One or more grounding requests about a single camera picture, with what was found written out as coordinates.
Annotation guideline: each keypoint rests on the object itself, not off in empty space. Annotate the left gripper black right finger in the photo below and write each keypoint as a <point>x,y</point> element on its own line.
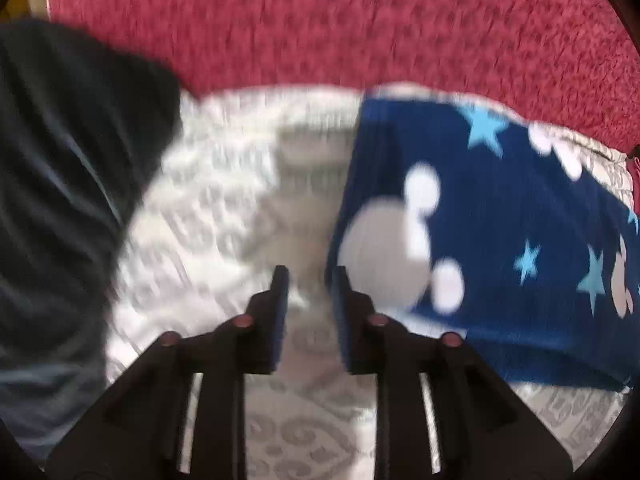
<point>441,411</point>

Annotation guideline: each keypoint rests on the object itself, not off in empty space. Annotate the blue star print fleece pants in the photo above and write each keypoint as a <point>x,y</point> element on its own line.
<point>455,217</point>

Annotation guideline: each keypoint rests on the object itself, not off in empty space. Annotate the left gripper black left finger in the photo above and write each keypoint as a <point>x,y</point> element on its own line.
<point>178,411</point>

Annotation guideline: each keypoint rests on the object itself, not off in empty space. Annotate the black folded garment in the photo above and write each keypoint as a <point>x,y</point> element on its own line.
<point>83,129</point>

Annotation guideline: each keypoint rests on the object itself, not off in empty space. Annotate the red textured blanket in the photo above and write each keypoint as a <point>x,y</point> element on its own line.
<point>570,62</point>

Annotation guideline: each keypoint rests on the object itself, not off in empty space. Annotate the white grey patterned mattress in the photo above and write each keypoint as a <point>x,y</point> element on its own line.
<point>255,179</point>

